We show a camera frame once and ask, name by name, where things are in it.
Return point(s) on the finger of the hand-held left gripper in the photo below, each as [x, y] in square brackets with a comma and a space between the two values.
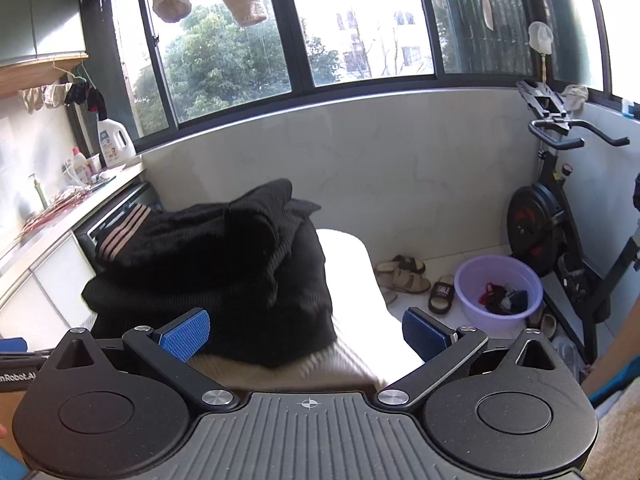
[12, 346]

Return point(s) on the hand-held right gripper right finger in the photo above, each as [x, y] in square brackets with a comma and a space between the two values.
[427, 335]

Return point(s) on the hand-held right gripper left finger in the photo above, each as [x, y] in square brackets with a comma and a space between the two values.
[182, 335]

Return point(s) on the black ribbed knit sweater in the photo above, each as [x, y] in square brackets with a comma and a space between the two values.
[295, 300]

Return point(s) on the cream towel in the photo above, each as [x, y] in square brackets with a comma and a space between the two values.
[310, 375]

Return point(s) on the small clothes in basin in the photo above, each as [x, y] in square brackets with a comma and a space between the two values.
[505, 302]

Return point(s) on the black slipper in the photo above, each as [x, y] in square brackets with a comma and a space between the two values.
[441, 295]

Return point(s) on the beige sandal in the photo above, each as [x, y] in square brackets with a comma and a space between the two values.
[407, 262]
[405, 280]

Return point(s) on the white counter cabinet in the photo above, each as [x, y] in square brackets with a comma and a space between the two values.
[50, 280]

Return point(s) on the purple plastic basin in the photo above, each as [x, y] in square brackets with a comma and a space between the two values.
[500, 270]

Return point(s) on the tan slipper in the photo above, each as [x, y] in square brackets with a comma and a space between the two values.
[547, 327]

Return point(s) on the pile of red white hangers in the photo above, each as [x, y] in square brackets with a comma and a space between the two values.
[60, 207]

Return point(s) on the black built-in appliance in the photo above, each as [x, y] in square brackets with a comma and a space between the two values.
[120, 200]

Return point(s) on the green pump bottle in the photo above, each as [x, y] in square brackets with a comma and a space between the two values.
[40, 195]

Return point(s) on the black exercise bike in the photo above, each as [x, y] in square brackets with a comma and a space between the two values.
[530, 220]

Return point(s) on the person's bare leg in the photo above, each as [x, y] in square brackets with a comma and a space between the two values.
[615, 350]

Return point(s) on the white bottle with pink cap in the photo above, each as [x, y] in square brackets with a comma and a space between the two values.
[80, 165]

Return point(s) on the white laundry detergent bottle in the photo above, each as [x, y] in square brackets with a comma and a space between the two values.
[116, 147]

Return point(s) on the black red hanging garment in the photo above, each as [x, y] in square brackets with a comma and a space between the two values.
[92, 100]

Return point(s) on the white hanging undergarment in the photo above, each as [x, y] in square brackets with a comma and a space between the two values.
[50, 96]

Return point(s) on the white mesh net on pole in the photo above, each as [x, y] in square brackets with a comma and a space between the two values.
[540, 35]

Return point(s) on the grey upper cabinet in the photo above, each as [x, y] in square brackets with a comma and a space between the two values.
[45, 10]

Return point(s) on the dark window frame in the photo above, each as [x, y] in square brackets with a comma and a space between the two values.
[375, 89]

